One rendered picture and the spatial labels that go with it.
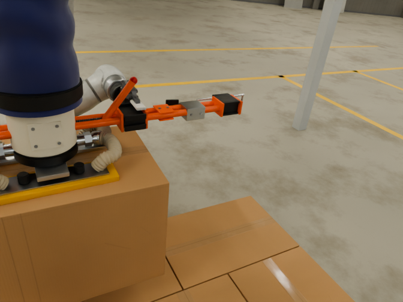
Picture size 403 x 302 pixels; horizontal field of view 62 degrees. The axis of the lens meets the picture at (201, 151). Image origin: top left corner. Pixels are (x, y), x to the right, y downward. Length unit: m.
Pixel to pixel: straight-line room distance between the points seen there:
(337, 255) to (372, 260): 0.23
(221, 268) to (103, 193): 0.70
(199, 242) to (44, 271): 0.71
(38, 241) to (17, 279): 0.14
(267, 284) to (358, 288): 1.04
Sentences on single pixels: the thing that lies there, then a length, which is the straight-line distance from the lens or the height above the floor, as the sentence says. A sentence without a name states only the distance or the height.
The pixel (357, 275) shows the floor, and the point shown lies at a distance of 2.49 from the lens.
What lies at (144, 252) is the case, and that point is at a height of 0.81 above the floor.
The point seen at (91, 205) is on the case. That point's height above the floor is 1.04.
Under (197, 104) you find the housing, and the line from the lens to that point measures 1.15.
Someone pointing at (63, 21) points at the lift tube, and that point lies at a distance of 0.88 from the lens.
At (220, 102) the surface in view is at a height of 1.22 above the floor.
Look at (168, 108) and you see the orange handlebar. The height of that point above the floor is 1.21.
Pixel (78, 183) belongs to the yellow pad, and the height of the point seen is 1.08.
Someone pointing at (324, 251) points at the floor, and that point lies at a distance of 2.54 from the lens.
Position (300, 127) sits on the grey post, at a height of 0.04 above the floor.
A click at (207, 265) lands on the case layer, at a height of 0.54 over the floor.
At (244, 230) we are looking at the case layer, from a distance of 1.66.
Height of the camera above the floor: 1.65
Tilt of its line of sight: 30 degrees down
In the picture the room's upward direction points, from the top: 7 degrees clockwise
